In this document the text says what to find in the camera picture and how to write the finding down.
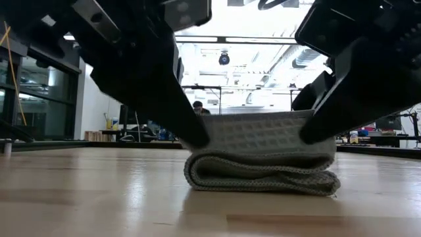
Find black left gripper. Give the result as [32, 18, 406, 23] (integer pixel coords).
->
[39, 0, 211, 148]

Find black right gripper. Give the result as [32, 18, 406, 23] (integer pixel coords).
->
[299, 0, 421, 145]

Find grey waffle microfiber towel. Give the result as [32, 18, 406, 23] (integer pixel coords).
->
[180, 109, 341, 197]

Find black computer monitor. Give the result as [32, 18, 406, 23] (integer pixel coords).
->
[374, 115, 403, 131]
[118, 104, 141, 125]

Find person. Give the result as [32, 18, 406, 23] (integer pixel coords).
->
[192, 100, 212, 116]

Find long ceiling light strip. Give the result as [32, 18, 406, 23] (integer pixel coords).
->
[64, 34, 299, 46]

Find wooden crates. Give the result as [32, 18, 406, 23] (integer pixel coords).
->
[84, 130, 116, 142]

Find black metal station frame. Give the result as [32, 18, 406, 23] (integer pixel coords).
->
[289, 88, 302, 111]
[182, 85, 223, 115]

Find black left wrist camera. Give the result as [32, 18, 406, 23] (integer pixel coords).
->
[160, 0, 213, 33]

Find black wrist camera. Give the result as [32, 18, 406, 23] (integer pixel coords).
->
[295, 0, 384, 57]
[160, 0, 213, 33]

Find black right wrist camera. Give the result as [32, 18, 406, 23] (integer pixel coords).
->
[295, 0, 384, 57]

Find black cable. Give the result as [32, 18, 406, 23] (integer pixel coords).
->
[257, 0, 290, 11]

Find black aluminium table frame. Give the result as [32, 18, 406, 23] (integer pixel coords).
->
[0, 140, 421, 161]

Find yellow cable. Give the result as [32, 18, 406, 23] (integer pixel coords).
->
[0, 21, 28, 126]

